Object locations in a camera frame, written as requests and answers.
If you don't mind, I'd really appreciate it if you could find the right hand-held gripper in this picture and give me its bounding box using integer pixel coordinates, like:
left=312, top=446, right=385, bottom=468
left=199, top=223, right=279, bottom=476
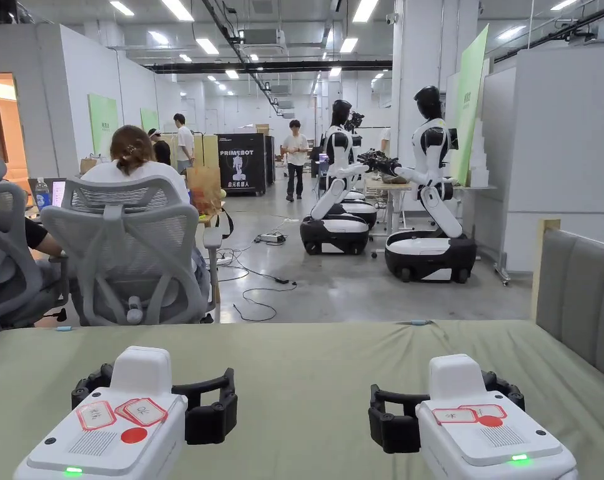
left=368, top=354, right=578, bottom=480

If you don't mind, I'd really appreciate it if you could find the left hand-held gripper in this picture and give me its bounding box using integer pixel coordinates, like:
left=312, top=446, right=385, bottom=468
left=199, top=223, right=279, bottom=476
left=12, top=346, right=239, bottom=480

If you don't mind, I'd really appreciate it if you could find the bed with pale green sheet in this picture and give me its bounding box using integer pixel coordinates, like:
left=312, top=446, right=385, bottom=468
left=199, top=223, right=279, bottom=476
left=0, top=319, right=604, bottom=480

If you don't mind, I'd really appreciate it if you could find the grey mesh office chair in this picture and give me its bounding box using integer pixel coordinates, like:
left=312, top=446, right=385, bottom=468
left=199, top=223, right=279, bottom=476
left=41, top=174, right=224, bottom=327
left=0, top=149, right=71, bottom=342

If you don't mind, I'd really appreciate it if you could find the grey padded headboard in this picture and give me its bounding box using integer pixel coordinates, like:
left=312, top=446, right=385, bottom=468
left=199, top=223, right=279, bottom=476
left=530, top=218, right=604, bottom=387

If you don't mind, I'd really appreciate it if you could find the brown paper bag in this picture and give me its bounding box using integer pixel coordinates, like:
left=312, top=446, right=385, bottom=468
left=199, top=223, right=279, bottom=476
left=186, top=166, right=224, bottom=212

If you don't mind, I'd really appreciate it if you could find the white black humanoid robot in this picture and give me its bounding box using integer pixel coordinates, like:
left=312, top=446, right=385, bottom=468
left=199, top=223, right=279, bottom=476
left=300, top=99, right=384, bottom=257
left=371, top=85, right=478, bottom=284
left=339, top=111, right=379, bottom=230

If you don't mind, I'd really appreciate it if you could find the white work table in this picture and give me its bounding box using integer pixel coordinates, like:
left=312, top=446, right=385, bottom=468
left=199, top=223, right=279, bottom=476
left=364, top=177, right=498, bottom=246

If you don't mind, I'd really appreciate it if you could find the clear water bottle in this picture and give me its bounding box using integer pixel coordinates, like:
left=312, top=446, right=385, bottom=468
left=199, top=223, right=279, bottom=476
left=34, top=177, right=51, bottom=212

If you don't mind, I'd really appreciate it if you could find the black printed crate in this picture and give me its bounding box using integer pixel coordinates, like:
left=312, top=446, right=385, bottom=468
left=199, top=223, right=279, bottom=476
left=216, top=132, right=277, bottom=197

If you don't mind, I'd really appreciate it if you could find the tall pale green board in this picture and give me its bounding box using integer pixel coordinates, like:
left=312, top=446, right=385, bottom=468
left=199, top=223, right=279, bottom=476
left=455, top=24, right=490, bottom=187

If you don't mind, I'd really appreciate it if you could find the black floor cable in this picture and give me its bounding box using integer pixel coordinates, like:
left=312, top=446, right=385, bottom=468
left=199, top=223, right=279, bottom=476
left=216, top=249, right=299, bottom=323

